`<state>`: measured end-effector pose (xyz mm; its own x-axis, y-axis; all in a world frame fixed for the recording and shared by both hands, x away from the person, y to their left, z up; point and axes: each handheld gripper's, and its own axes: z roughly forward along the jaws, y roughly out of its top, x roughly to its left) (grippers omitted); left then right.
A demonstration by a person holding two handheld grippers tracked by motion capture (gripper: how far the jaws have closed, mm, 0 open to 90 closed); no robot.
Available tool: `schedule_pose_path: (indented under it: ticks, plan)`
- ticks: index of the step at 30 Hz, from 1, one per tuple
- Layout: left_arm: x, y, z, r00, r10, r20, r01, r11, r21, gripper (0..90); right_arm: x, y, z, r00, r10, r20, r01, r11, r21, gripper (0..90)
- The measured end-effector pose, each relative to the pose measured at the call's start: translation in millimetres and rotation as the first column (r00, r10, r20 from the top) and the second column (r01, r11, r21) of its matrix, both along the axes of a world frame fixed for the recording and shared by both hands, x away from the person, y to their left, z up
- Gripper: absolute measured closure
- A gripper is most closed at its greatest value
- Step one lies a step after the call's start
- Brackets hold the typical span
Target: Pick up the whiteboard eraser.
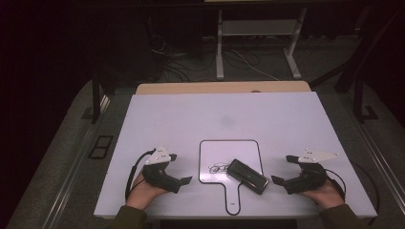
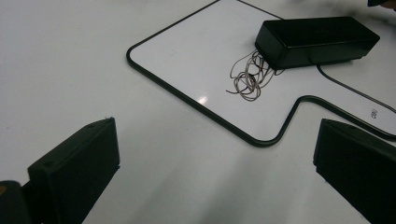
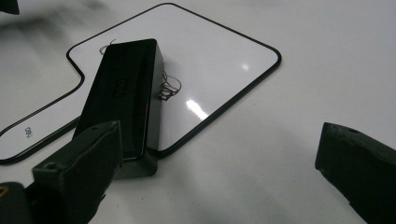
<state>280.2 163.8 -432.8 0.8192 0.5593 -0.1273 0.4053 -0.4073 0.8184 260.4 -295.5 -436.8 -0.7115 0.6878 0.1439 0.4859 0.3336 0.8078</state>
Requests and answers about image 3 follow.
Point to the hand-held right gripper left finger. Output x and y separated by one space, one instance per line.
74 168

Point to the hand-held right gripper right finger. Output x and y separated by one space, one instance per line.
361 168

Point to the black whiteboard eraser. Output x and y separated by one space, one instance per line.
124 77

